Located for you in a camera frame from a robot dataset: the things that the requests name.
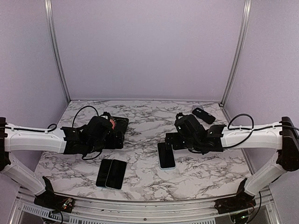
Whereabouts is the light blue phone case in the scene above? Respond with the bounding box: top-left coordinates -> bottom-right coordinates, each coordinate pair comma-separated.
157,142 -> 176,170

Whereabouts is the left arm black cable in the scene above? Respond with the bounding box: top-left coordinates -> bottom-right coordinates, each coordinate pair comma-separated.
0,105 -> 103,161

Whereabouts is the black phone case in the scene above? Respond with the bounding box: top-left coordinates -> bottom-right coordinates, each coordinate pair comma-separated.
192,107 -> 216,125

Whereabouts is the black phone middle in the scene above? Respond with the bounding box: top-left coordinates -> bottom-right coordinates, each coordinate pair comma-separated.
105,160 -> 127,190

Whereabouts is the black phone leftmost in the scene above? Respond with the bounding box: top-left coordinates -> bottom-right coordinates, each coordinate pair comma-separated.
96,159 -> 113,187

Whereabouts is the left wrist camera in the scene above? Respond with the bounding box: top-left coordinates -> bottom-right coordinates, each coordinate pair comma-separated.
101,112 -> 111,120

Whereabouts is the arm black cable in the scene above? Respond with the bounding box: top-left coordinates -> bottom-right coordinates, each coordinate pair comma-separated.
0,105 -> 103,161
189,113 -> 299,154

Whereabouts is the left aluminium frame post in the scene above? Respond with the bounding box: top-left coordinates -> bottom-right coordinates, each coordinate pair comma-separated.
44,0 -> 71,103

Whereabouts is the right aluminium frame post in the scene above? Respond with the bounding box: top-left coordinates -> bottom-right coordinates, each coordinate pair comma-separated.
221,0 -> 253,105

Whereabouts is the aluminium frame post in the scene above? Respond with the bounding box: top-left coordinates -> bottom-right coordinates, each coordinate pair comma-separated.
44,0 -> 71,103
221,0 -> 253,105

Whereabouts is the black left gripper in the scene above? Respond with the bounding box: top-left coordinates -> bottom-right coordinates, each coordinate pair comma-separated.
87,131 -> 125,154

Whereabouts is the black square floral plate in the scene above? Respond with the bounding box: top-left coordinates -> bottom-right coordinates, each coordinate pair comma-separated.
108,116 -> 129,135

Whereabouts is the front aluminium rail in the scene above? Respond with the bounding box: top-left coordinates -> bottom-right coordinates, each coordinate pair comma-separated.
7,187 -> 281,224

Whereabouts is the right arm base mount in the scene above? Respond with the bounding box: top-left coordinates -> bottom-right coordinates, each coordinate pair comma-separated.
214,178 -> 256,214

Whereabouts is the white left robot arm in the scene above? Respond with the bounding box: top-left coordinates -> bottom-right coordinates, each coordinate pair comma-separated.
0,112 -> 129,208

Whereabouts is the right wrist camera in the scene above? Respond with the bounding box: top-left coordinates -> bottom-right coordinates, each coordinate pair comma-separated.
176,112 -> 187,121

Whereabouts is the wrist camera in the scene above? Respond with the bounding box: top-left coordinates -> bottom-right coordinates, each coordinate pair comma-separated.
101,112 -> 111,120
176,112 -> 187,121

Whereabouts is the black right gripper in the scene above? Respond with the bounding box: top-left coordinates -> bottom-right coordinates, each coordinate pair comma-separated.
165,132 -> 201,152

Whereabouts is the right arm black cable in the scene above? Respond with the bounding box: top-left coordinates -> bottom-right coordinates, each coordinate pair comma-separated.
189,113 -> 299,154

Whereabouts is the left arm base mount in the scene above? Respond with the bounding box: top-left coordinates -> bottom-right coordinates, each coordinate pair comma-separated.
34,176 -> 75,213

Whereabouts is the grey phone case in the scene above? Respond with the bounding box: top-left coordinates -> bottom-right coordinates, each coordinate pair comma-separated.
192,105 -> 204,110

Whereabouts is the red white patterned bowl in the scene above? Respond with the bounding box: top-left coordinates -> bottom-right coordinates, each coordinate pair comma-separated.
110,119 -> 115,129

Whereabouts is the black phone light-blue edge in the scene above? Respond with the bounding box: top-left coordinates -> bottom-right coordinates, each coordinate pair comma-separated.
157,142 -> 176,169

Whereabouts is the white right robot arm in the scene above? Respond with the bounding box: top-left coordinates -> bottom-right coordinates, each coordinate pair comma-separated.
165,113 -> 299,209

